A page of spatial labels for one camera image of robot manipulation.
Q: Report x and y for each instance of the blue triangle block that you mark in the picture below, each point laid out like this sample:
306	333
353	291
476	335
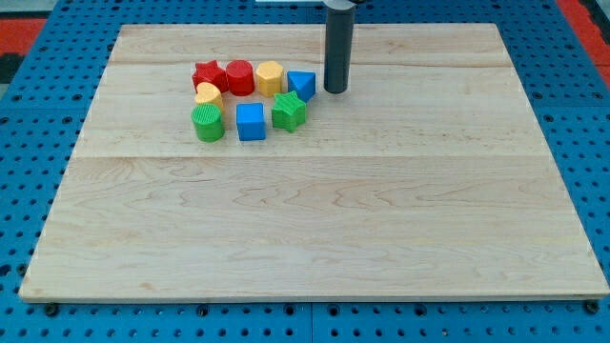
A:
303	83

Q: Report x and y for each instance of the light wooden board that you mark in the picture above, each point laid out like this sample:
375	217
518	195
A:
429	179

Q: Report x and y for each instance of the red star block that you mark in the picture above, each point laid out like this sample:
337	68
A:
210	72

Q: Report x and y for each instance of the green cylinder block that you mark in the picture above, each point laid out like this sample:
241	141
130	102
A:
207	122

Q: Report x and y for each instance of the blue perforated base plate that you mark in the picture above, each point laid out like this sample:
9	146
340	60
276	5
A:
48	99

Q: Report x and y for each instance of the blue cube block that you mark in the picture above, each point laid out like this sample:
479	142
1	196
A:
250	121

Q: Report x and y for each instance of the red cylinder block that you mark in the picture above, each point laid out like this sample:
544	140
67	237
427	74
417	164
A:
240	77

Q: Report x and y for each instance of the grey cylindrical pointer rod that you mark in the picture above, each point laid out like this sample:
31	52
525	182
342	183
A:
339	27

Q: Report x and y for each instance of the yellow hexagon block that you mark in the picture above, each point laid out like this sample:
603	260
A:
269	78

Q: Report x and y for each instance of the yellow heart block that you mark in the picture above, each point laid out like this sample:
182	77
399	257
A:
208	93

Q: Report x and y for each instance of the green star block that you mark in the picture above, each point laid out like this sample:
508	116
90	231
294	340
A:
288	111

